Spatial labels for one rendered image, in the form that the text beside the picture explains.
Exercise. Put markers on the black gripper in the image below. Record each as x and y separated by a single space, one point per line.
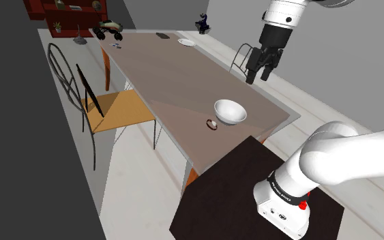
271 38

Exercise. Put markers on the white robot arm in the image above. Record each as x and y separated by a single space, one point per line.
331 156

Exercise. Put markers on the white bowl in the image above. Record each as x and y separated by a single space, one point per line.
230 111

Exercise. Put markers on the dark blue figurine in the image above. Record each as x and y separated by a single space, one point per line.
203 25

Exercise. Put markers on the white plate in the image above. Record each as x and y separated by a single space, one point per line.
186 42

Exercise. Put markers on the brown wooden table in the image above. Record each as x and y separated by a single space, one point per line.
178 86

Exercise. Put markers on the black flat rectangular device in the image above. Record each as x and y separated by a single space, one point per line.
162 35

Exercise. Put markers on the dark brown robot stand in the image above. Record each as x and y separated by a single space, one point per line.
231 192

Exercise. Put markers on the small blue and white item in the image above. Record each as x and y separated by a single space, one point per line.
115 45

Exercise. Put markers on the toy monster truck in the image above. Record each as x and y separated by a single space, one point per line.
109 29

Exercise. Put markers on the grey cone-shaped floor object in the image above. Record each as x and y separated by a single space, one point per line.
79 39

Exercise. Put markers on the red bookshelf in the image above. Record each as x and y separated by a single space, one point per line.
75 15

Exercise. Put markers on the black picture frame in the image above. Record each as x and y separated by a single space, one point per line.
88 91

